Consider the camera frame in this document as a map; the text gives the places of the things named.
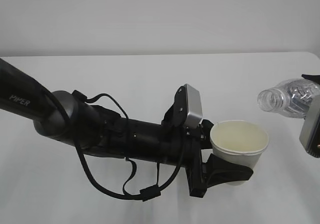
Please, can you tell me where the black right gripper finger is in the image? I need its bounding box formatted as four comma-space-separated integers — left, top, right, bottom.
301, 74, 320, 83

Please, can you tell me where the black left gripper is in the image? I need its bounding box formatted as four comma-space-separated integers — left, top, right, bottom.
159, 119, 254, 198

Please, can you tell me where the clear water bottle green label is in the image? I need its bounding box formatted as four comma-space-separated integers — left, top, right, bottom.
257, 78, 320, 119

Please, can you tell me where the white paper cup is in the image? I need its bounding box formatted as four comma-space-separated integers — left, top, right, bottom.
209, 120, 269, 170

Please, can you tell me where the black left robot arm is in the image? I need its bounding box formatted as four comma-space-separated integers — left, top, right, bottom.
0, 60, 253, 202

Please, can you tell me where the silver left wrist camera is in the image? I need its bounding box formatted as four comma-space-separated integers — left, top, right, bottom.
172, 83, 203, 129

